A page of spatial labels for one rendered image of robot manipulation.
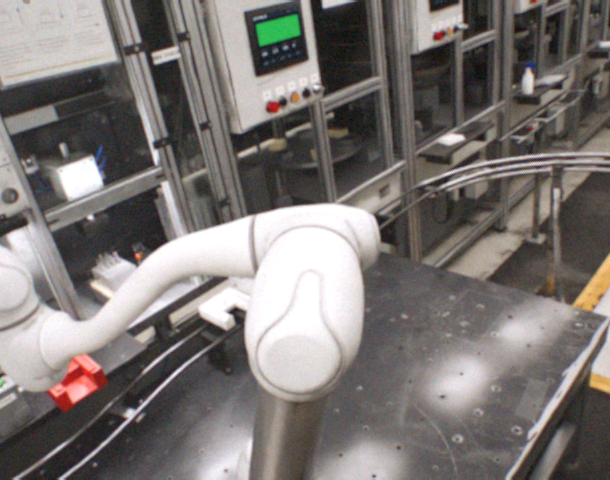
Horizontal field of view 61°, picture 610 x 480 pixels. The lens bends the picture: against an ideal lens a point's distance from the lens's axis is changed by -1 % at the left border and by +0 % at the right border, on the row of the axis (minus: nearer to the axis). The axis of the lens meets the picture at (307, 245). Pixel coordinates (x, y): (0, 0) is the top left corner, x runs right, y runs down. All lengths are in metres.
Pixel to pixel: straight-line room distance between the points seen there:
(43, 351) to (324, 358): 0.58
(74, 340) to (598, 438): 2.00
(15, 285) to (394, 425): 1.00
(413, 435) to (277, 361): 0.94
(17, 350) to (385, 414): 0.95
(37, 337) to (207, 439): 0.71
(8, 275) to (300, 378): 0.53
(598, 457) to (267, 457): 1.76
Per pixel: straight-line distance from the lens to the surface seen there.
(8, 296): 0.94
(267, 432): 0.75
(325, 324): 0.55
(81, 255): 2.05
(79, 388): 1.53
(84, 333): 0.98
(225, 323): 1.64
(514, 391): 1.60
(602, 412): 2.55
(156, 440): 1.64
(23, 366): 1.04
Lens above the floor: 1.79
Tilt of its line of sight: 28 degrees down
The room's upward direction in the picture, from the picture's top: 10 degrees counter-clockwise
